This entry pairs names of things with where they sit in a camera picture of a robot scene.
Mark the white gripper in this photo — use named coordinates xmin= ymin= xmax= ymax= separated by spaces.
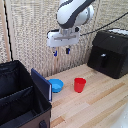
xmin=46 ymin=28 xmax=81 ymax=58

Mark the blue plastic bowl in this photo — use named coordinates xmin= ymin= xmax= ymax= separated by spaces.
xmin=48 ymin=78 xmax=65 ymax=94

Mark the black air fryer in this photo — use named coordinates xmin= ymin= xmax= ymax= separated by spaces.
xmin=87 ymin=28 xmax=128 ymax=80

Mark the beige woven folding screen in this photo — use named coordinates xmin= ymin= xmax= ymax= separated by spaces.
xmin=0 ymin=0 xmax=128 ymax=78

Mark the dark blue flat panel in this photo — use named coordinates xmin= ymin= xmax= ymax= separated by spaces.
xmin=30 ymin=67 xmax=54 ymax=103

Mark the red plastic cup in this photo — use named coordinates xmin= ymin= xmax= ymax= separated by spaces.
xmin=73 ymin=77 xmax=87 ymax=94

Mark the black fabric storage bag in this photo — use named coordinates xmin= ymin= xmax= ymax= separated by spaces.
xmin=0 ymin=60 xmax=53 ymax=128

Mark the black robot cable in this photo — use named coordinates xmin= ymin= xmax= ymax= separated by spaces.
xmin=79 ymin=11 xmax=128 ymax=37

